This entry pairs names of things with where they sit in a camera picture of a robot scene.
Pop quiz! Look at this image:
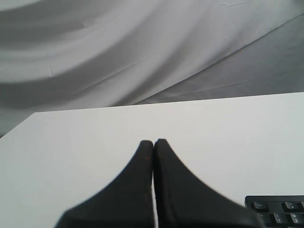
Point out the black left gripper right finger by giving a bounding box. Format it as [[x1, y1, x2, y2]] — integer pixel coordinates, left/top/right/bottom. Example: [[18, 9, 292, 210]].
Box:
[[153, 139, 263, 228]]

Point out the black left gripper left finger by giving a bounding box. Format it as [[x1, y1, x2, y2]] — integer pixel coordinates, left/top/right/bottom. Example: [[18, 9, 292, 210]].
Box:
[[56, 141, 154, 228]]

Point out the black acer keyboard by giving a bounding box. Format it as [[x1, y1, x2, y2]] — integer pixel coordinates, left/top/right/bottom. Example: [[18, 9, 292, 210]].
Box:
[[245, 195, 304, 228]]

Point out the grey backdrop cloth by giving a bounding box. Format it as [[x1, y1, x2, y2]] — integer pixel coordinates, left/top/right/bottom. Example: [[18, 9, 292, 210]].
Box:
[[0, 0, 304, 135]]

